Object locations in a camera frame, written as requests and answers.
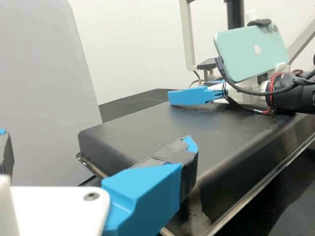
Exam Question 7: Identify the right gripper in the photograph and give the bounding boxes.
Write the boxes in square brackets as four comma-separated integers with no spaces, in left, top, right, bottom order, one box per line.
[167,73,270,107]

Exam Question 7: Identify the white box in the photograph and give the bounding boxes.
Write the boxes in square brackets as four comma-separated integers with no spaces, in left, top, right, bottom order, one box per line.
[0,0,103,185]

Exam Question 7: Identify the black tray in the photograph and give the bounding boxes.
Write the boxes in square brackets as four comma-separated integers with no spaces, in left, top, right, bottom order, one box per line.
[75,88,315,236]

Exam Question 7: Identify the right wrist camera phone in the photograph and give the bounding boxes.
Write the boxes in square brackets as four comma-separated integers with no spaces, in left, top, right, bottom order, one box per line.
[213,9,290,84]

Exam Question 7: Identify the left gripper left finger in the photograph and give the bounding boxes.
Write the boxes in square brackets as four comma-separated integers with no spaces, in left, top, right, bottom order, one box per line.
[0,127,15,174]

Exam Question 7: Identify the black cable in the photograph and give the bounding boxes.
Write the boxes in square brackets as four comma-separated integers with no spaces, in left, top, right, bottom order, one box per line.
[214,56,300,96]

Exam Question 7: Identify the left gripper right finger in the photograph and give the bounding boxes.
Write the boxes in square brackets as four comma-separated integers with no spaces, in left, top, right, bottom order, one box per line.
[100,135,199,236]

